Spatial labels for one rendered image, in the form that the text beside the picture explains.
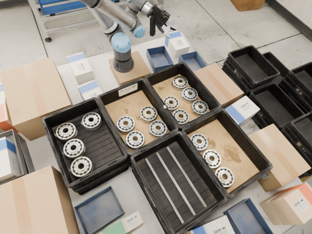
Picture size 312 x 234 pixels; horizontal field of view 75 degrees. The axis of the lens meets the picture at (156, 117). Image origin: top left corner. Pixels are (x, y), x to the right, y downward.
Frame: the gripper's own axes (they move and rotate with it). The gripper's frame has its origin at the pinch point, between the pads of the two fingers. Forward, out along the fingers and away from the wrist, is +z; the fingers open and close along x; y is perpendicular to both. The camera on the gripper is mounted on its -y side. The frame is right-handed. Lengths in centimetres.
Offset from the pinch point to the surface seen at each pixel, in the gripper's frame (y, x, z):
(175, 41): -14.8, 27.4, 4.7
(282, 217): -4, -73, 94
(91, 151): -44, -76, 0
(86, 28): -121, 116, -96
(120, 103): -35, -44, -2
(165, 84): -20.2, -19.8, 14.7
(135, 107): -31, -43, 6
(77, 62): -50, -21, -42
